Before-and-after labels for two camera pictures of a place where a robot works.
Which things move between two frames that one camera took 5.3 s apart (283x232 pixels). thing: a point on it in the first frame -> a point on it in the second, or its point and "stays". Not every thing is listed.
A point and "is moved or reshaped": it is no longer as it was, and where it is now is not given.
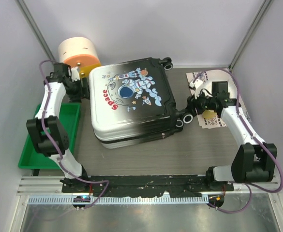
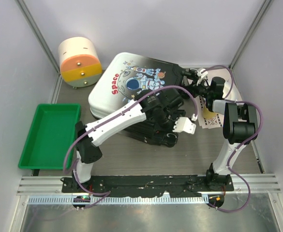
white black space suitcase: x=131 y=103 is moved or reshaped
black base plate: x=176 y=186 stays
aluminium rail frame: x=51 y=186 stays
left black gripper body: x=77 y=92 -> x=169 y=117
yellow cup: x=209 y=114 stays
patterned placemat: x=216 y=121 stays
